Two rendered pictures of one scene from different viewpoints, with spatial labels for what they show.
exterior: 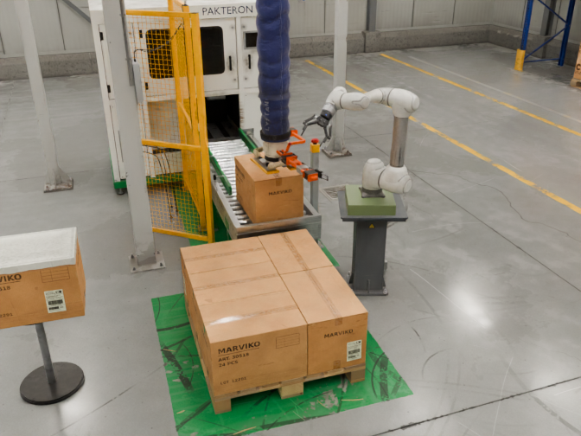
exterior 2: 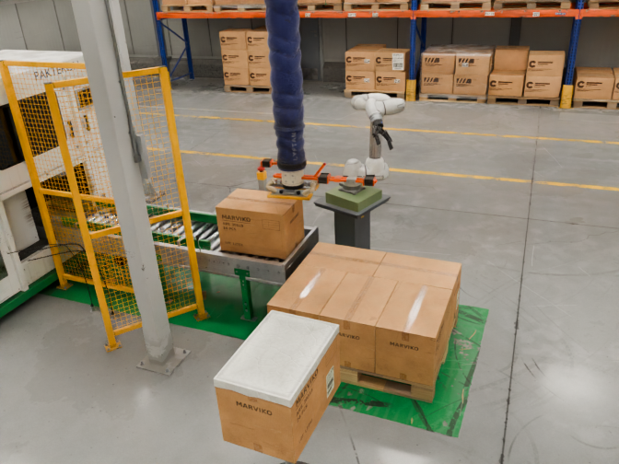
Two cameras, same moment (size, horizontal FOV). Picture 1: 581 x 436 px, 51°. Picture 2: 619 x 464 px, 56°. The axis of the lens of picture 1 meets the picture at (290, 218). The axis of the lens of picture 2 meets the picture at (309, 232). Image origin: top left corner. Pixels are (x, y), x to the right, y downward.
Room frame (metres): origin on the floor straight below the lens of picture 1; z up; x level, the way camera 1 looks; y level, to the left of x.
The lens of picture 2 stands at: (1.44, 3.21, 2.85)
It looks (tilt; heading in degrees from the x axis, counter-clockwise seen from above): 27 degrees down; 311
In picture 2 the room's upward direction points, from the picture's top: 3 degrees counter-clockwise
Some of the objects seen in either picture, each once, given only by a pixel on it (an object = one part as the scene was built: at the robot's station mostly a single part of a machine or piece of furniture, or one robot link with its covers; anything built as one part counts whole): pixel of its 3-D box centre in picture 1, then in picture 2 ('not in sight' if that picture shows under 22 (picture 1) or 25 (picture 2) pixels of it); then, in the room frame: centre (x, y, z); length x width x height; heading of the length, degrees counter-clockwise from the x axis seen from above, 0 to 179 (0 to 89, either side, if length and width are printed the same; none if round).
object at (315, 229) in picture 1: (279, 235); (301, 258); (4.28, 0.09, 0.48); 0.70 x 0.03 x 0.15; 107
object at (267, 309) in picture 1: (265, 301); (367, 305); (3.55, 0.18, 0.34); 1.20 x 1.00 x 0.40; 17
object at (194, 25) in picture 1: (165, 137); (135, 216); (5.02, 1.08, 1.05); 0.87 x 0.10 x 2.10; 69
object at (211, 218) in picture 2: (261, 154); (165, 209); (5.81, 0.29, 0.60); 1.60 x 0.10 x 0.09; 17
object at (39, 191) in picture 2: (186, 111); (83, 190); (5.85, 1.02, 1.05); 1.17 x 0.10 x 2.10; 17
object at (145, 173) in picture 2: (137, 80); (134, 155); (4.72, 1.18, 1.62); 0.20 x 0.05 x 0.30; 17
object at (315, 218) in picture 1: (279, 224); (300, 247); (4.28, 0.09, 0.58); 0.70 x 0.03 x 0.06; 107
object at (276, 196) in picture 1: (268, 187); (261, 222); (4.62, 0.18, 0.75); 0.60 x 0.40 x 0.40; 19
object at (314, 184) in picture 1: (314, 196); (265, 221); (4.97, -0.22, 0.50); 0.07 x 0.07 x 1.00; 17
